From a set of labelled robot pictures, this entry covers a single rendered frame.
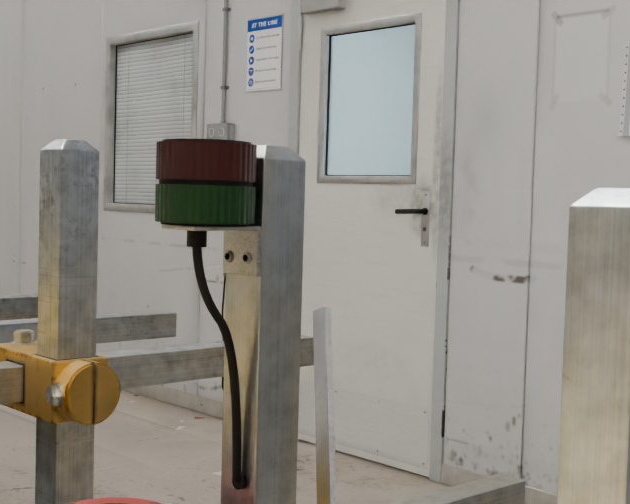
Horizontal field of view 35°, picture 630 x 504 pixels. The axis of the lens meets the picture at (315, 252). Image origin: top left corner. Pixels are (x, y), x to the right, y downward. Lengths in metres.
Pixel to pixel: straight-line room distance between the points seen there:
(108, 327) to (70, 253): 0.38
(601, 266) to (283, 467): 0.27
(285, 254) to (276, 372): 0.07
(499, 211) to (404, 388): 0.86
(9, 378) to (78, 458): 0.09
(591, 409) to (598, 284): 0.06
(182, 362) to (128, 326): 0.27
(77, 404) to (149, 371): 0.13
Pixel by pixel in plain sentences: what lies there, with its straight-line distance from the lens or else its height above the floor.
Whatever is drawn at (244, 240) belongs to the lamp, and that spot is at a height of 1.08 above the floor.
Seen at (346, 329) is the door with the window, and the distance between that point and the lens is 4.35.
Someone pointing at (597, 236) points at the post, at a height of 1.09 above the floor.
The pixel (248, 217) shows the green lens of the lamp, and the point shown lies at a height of 1.09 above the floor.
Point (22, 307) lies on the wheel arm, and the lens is 1.42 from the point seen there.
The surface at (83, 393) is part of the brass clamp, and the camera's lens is 0.81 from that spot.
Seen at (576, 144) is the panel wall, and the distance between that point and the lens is 3.62.
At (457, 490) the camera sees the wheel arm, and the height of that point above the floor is 0.86.
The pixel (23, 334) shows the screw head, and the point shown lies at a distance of 0.91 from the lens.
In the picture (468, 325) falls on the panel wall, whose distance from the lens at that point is 3.90.
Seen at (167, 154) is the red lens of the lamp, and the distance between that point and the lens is 0.59.
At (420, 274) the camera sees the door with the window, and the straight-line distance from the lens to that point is 4.05.
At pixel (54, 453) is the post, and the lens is 0.85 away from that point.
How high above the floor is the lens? 1.10
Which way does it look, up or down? 3 degrees down
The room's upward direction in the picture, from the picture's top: 2 degrees clockwise
